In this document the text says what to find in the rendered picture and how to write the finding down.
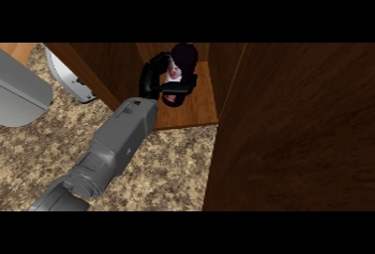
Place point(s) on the white and grey appliance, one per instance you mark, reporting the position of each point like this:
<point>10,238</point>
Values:
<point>68,77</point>

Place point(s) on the dark wine bottle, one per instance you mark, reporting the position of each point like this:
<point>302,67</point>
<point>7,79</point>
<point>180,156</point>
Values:
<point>184,54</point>

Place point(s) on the brown wooden cabinet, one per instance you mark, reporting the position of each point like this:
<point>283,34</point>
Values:
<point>113,66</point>

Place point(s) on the dark wooden cabinet door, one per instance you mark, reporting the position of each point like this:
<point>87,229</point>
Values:
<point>296,132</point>

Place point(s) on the grey rounded appliance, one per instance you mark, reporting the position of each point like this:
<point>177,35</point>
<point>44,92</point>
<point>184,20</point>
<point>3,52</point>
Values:
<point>19,96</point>

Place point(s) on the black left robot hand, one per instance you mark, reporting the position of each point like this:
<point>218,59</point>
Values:
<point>149,79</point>

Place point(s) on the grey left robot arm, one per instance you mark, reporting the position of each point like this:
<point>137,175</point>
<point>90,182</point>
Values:
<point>124,129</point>

